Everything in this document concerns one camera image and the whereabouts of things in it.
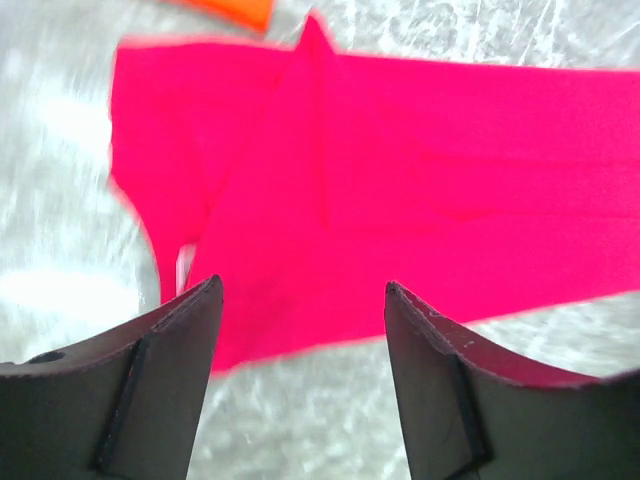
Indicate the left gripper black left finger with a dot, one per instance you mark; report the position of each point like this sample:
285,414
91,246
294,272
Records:
124,404

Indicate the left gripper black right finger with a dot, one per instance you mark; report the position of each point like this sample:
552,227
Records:
472,409

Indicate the crimson red t-shirt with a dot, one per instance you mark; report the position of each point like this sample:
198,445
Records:
309,178

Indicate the folded orange t-shirt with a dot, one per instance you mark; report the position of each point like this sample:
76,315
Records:
252,14

